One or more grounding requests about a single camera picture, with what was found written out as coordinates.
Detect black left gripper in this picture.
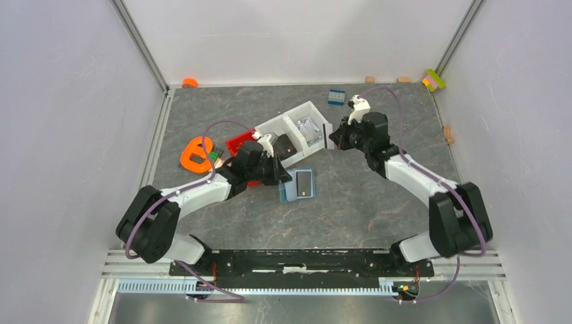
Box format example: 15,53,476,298
247,152,292,186

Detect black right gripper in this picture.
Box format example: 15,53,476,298
330,115,372,153

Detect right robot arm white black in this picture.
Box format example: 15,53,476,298
328,112,493,275

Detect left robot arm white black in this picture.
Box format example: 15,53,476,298
116,141,292,275

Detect dark grey credit card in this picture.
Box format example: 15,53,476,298
296,170,314,198

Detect white plastic bin with packet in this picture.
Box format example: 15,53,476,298
283,101,330,157

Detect clear plastic packet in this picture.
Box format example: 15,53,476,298
296,116,322,146

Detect blue lego brick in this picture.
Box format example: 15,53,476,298
327,89,345,106

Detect red plastic bin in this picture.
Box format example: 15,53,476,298
223,132,261,192

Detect green toy brick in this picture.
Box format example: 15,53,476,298
208,151,221,162

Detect orange letter e toy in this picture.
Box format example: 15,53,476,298
179,136,214,174

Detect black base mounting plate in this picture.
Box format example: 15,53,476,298
190,248,434,289

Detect curved wooden piece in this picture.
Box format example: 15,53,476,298
442,125,455,145

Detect green pink stacked bricks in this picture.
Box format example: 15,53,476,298
422,69,447,92

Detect orange round cap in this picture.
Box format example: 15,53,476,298
181,78,198,88

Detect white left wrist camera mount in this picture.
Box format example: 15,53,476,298
252,130,278,157

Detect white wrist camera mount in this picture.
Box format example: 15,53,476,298
347,94,371,125
252,130,278,157

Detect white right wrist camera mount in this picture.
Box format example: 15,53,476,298
347,94,371,125

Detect aluminium frame rail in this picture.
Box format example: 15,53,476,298
102,250,506,296

